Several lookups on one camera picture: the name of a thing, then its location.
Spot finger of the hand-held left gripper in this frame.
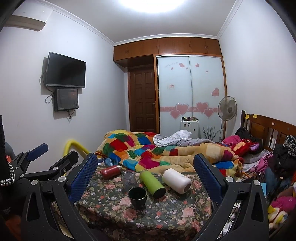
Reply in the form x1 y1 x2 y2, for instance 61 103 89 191
22 151 80 184
9 143 49 172

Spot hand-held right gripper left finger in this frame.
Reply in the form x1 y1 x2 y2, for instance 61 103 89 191
20 152 103 241

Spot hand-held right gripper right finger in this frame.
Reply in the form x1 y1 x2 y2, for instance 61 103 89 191
191 153 270 241

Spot red thermos cup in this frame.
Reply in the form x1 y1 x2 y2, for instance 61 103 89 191
100 165 122 180

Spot white thermos cup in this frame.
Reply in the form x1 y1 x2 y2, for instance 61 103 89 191
162 168 192 193

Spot clear glass cup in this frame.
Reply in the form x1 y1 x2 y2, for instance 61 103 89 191
122 171 135 189

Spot green thermos cup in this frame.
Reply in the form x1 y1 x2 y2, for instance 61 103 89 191
139 170 167 199

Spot dark green cup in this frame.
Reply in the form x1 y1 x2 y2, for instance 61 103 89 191
128 187 148 210

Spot yellow padded tube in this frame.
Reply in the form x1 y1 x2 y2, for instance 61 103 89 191
63 138 90 158

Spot dry twig bundle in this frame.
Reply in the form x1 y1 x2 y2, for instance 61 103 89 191
203 126 220 141

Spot pink clothes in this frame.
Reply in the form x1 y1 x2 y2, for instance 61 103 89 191
222 135 241 146

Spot red plush toy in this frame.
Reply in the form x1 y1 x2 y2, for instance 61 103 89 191
231 138 263 157

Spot grey plaid pillow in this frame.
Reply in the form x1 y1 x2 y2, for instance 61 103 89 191
243 149 271 165

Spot small white cabinet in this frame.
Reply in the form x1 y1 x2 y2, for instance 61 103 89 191
180 120 200 139

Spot grey striped cloth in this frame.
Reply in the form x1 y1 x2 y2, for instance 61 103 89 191
153 130 192 147

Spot colourful patchwork quilt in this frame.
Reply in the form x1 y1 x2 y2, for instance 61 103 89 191
96 131 243 179

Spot black bag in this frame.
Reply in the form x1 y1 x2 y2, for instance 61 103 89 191
235 127 249 139

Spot floral tablecloth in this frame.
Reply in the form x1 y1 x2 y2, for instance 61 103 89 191
51 170 213 241

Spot standing fan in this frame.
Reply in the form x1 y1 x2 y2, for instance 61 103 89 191
218 96 238 140

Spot wooden bed headboard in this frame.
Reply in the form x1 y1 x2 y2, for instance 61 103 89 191
240 110 296 153

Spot pink and yellow plush toys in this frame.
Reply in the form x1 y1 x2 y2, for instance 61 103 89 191
268 190 296 230

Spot black clothes pile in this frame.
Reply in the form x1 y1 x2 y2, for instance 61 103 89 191
273 136 296 174

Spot wooden wardrobe with heart stickers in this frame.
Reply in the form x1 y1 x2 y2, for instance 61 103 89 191
113 37 228 142

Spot brown wooden door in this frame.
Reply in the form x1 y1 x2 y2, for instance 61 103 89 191
129 67 156 133

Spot white air conditioner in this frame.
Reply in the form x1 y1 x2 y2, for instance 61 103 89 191
5 15 46 32

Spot round ceiling light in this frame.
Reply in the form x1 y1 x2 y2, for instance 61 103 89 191
118 0 189 11

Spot black white braided cord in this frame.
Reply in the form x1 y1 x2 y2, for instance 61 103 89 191
0 160 16 187

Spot black television cable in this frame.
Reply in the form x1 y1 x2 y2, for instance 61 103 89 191
39 72 55 105

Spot small black wall monitor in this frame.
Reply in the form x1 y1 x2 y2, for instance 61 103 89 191
54 88 79 112

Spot black wall television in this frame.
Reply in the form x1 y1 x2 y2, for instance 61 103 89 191
44 52 87 89

